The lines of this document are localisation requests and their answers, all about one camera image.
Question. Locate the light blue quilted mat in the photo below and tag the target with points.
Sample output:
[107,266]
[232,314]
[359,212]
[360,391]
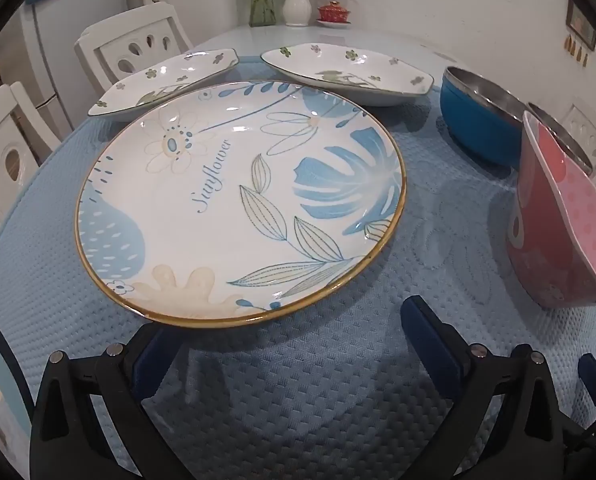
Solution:
[328,385]

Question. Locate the hanging tassel ornaments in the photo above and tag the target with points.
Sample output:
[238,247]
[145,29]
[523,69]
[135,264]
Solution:
[576,49]

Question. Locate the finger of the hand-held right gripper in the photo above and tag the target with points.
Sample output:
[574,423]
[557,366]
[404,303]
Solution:
[594,382]

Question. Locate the blue steel bowl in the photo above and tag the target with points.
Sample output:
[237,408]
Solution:
[473,115]

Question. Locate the pink dotted bowl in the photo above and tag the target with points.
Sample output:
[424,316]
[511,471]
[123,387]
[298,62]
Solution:
[553,230]

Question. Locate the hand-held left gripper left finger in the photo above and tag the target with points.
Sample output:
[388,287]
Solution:
[150,365]

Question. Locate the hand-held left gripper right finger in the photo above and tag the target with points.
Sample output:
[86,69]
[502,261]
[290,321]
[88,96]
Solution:
[430,345]

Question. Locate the red lidded teacup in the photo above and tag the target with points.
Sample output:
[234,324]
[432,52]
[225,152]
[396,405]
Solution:
[333,12]

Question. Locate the magenta steel bowl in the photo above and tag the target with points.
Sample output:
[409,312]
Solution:
[560,135]

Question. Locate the white refrigerator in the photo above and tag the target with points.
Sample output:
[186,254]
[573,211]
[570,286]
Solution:
[43,50]

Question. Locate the white ceramic vase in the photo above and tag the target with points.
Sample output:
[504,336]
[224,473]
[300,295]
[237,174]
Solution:
[296,7]

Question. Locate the round blue leaf plate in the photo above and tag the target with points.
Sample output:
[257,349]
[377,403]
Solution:
[218,210]

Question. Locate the small framed picture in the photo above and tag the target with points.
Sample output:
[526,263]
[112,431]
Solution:
[580,25]

